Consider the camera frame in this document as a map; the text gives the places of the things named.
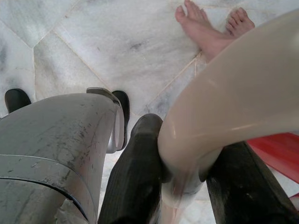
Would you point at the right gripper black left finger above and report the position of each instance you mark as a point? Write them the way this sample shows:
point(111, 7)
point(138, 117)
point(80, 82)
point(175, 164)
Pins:
point(130, 168)

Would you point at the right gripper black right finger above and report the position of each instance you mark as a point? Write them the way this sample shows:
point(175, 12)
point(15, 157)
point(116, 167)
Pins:
point(245, 191)

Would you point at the beige plastic dustpan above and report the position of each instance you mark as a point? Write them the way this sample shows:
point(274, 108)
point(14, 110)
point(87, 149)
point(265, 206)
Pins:
point(233, 93)

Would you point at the red plastic object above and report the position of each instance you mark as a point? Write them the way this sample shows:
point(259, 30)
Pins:
point(280, 151)

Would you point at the silver robot right leg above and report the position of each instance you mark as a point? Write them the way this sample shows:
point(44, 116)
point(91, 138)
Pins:
point(46, 140)

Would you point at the black robot left foot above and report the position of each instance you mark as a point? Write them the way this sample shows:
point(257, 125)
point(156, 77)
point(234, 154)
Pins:
point(17, 100)

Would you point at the bare person foot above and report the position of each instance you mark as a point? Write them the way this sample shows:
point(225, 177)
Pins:
point(198, 30)
point(240, 22)

